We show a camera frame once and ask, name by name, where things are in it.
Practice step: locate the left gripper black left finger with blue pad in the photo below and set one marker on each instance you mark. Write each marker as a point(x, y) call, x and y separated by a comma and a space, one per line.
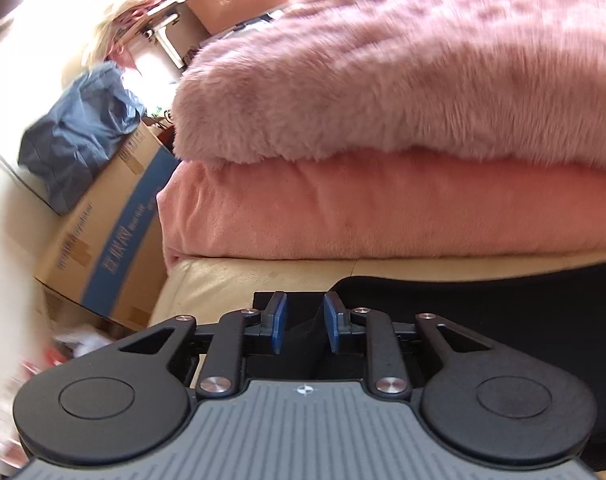
point(126, 399)

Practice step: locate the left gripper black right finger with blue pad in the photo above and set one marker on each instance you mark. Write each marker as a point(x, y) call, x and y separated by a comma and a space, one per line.
point(478, 397)

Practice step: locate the black pants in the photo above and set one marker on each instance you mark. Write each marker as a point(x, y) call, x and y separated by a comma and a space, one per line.
point(557, 317)

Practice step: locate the cream leather sofa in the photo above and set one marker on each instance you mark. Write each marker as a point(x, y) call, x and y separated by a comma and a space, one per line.
point(206, 288)

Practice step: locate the cardboard box blue stripe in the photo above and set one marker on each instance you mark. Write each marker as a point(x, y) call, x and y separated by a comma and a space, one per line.
point(107, 256)

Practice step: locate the salmon pink cushion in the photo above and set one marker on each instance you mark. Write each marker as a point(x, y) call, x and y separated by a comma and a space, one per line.
point(369, 205)

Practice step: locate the dark blue cloth bundle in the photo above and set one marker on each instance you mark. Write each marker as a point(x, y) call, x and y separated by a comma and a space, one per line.
point(70, 145)

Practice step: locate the fluffy pink blanket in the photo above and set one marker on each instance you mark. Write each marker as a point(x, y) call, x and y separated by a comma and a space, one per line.
point(478, 79)

